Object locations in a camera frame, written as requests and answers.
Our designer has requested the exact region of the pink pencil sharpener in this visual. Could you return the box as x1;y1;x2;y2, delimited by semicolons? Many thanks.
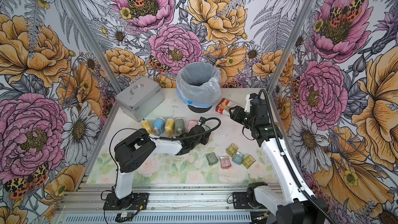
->
187;120;198;132

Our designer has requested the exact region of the grey green shavings tray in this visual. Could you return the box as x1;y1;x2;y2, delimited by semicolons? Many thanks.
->
206;152;219;166

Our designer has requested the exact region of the dark green pencil sharpener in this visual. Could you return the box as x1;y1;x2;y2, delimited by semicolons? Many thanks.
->
175;118;186;135

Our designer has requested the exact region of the yellow pencil sharpener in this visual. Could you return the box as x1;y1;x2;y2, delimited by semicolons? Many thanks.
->
165;118;175;138
141;120;154;135

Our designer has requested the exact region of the yellow transparent shavings tray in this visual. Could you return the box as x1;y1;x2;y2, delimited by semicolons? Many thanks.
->
226;144;238;157

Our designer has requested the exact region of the pink transparent shavings tray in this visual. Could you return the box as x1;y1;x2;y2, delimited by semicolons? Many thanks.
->
220;156;232;170

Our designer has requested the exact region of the blue transparent shavings tray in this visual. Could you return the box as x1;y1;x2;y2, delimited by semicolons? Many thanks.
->
232;151;245;165

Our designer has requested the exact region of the blue pencil sharpener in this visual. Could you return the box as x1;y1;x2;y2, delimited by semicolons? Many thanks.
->
153;117;165;136

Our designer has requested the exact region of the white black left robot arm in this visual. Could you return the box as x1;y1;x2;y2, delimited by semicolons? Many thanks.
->
103;124;220;211

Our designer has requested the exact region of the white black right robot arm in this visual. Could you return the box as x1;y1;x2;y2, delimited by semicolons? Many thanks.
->
229;90;329;224

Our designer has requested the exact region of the red white cardboard box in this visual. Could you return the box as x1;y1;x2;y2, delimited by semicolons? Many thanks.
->
216;98;237;117

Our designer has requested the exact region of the floral table mat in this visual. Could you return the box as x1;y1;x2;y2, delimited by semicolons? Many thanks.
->
86;111;280;185

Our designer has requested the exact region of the black bin with plastic liner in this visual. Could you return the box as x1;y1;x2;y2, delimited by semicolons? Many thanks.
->
176;62;221;113

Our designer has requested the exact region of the silver metal case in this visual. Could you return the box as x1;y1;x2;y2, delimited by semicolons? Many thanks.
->
116;77;164;122

